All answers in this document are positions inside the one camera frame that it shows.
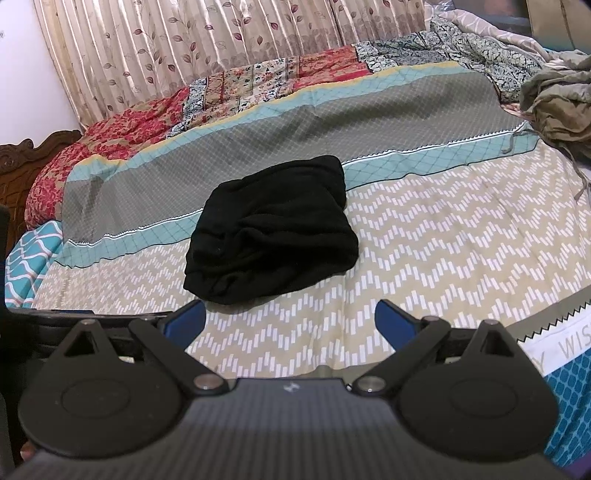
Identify carved wooden headboard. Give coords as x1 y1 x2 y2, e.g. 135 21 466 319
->
0 130 82 255

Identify clear plastic storage bin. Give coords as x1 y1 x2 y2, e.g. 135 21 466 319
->
453 0 529 19

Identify person's left hand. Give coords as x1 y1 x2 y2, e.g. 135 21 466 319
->
20 440 36 462

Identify black pants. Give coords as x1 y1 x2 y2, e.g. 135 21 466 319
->
183 155 359 305

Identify olive crumpled garment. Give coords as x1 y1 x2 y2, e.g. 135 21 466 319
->
520 51 590 164

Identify cardboard box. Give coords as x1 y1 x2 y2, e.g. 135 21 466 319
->
526 0 591 53

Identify beige leaf-patterned curtain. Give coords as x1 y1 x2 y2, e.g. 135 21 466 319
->
34 0 425 127

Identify dark floral blanket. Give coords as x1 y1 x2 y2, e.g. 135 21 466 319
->
355 18 545 104

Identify red floral quilt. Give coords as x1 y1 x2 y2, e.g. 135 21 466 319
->
24 46 370 229

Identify patterned striped bedsheet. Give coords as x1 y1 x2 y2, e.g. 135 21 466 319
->
5 62 590 466

